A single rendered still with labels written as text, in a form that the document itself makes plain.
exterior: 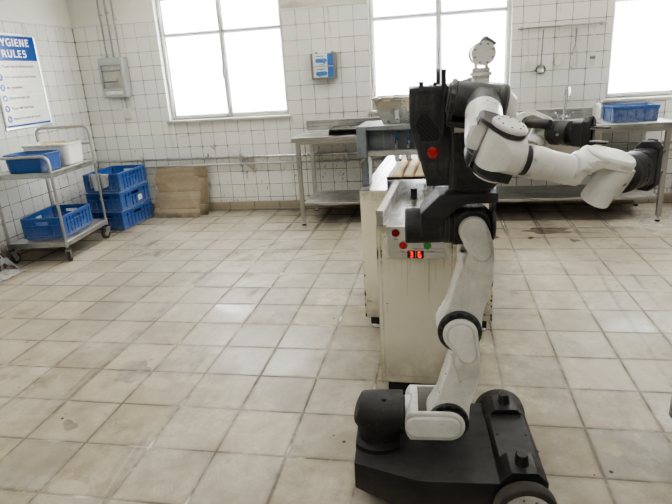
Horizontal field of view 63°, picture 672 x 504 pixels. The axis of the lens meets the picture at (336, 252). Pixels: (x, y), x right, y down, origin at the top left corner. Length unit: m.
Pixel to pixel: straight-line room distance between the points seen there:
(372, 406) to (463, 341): 0.42
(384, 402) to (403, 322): 0.55
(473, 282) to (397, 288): 0.66
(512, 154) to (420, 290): 1.28
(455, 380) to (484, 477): 0.32
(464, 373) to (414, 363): 0.66
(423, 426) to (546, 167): 1.08
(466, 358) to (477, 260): 0.33
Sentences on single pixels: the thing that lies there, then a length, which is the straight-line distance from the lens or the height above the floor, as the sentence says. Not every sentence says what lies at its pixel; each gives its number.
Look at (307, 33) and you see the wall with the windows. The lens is 6.14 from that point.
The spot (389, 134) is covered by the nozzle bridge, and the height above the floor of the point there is 1.13.
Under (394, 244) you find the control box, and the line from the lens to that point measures 2.32.
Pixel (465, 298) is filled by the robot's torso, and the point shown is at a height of 0.74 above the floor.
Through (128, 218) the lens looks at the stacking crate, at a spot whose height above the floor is 0.11.
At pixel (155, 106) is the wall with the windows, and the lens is 6.77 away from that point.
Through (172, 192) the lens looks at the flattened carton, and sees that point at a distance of 6.60.
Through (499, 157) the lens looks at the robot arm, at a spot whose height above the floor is 1.27.
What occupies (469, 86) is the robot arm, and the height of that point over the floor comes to 1.41.
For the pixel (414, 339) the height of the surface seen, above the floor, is 0.31.
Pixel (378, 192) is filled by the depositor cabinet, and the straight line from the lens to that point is 3.02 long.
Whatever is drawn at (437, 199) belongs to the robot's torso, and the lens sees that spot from 1.71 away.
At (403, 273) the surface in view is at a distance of 2.39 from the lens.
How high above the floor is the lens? 1.46
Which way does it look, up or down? 18 degrees down
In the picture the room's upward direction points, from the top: 4 degrees counter-clockwise
